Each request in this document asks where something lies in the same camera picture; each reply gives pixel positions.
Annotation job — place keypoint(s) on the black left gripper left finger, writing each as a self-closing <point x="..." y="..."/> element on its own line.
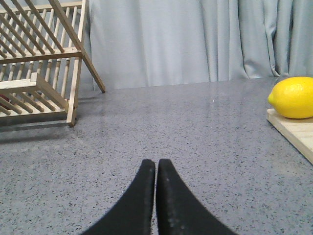
<point x="132" y="214"/>

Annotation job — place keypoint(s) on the yellow lemon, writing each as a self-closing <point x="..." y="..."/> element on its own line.
<point x="293" y="97"/>

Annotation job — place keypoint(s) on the wooden cutting board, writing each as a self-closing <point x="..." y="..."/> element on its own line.
<point x="299" y="132"/>

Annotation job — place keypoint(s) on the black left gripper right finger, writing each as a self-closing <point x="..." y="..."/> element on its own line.
<point x="178" y="210"/>

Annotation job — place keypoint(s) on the wooden dish rack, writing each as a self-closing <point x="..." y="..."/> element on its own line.
<point x="41" y="54"/>

